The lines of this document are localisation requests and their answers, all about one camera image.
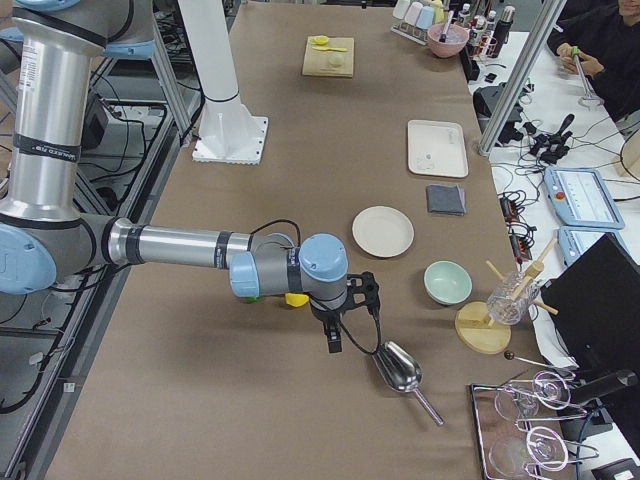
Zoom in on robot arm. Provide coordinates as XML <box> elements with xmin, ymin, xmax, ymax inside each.
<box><xmin>1</xmin><ymin>1</ymin><xmax>350</xmax><ymax>353</ymax></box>

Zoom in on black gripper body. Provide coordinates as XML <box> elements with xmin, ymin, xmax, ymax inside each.
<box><xmin>310</xmin><ymin>295</ymin><xmax>348</xmax><ymax>334</ymax></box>

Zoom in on cream rabbit tray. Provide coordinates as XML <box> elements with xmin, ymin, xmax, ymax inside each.
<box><xmin>407</xmin><ymin>120</ymin><xmax>469</xmax><ymax>178</ymax></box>

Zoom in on clear glass cup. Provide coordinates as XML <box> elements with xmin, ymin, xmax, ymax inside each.
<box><xmin>487</xmin><ymin>272</ymin><xmax>540</xmax><ymax>326</ymax></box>

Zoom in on cream round plate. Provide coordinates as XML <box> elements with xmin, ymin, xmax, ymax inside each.
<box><xmin>352</xmin><ymin>206</ymin><xmax>414</xmax><ymax>258</ymax></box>

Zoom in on light blue cup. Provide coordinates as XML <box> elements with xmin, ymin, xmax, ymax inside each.
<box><xmin>415</xmin><ymin>5</ymin><xmax>435</xmax><ymax>30</ymax></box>

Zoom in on white cup rack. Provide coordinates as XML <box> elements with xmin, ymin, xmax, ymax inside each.
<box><xmin>391</xmin><ymin>21</ymin><xmax>427</xmax><ymax>45</ymax></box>

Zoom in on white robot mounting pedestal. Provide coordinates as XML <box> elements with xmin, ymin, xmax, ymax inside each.
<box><xmin>178</xmin><ymin>0</ymin><xmax>268</xmax><ymax>165</ymax></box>

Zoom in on pale white bun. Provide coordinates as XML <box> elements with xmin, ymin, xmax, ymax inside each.
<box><xmin>327</xmin><ymin>52</ymin><xmax>345</xmax><ymax>69</ymax></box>

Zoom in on blue teach pendant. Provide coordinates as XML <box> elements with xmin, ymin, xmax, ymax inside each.
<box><xmin>543</xmin><ymin>166</ymin><xmax>625</xmax><ymax>230</ymax></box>
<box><xmin>557</xmin><ymin>226</ymin><xmax>607</xmax><ymax>267</ymax></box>

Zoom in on grey folded cloth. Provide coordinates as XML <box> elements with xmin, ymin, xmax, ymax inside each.
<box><xmin>426</xmin><ymin>184</ymin><xmax>466</xmax><ymax>216</ymax></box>

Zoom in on bamboo cutting board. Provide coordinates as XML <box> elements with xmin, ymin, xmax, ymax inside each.
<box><xmin>302</xmin><ymin>36</ymin><xmax>355</xmax><ymax>78</ymax></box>

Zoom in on wooden cup tree stand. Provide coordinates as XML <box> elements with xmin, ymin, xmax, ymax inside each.
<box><xmin>455</xmin><ymin>238</ymin><xmax>558</xmax><ymax>355</ymax></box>

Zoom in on metal scoop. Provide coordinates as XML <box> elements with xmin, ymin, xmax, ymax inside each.
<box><xmin>373</xmin><ymin>341</ymin><xmax>445</xmax><ymax>427</ymax></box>

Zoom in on yellow plastic knife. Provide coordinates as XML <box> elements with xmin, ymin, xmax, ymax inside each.
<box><xmin>312</xmin><ymin>45</ymin><xmax>349</xmax><ymax>53</ymax></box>

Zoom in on aluminium frame post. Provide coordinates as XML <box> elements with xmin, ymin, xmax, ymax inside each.
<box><xmin>478</xmin><ymin>0</ymin><xmax>566</xmax><ymax>158</ymax></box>

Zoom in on lemon slices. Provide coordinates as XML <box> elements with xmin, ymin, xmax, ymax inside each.
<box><xmin>308</xmin><ymin>35</ymin><xmax>329</xmax><ymax>46</ymax></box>

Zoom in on mint green bowl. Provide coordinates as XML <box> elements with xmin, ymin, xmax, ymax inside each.
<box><xmin>423</xmin><ymin>260</ymin><xmax>472</xmax><ymax>306</ymax></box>

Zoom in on seated person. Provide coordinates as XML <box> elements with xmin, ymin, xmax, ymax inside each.
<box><xmin>554</xmin><ymin>0</ymin><xmax>640</xmax><ymax>124</ymax></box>

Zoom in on yellow lemon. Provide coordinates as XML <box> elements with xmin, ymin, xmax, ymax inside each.
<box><xmin>284</xmin><ymin>293</ymin><xmax>309</xmax><ymax>308</ymax></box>

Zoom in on pink bowl with ice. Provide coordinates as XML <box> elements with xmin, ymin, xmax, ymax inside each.
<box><xmin>427</xmin><ymin>23</ymin><xmax>469</xmax><ymax>58</ymax></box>

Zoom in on black monitor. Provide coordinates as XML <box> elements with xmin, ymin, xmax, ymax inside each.
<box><xmin>539</xmin><ymin>232</ymin><xmax>640</xmax><ymax>374</ymax></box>

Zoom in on black wire glass rack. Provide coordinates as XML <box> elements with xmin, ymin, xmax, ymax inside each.
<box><xmin>469</xmin><ymin>370</ymin><xmax>599</xmax><ymax>479</ymax></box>

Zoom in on pink cup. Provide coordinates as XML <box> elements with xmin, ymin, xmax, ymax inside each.
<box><xmin>403</xmin><ymin>1</ymin><xmax>423</xmax><ymax>26</ymax></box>

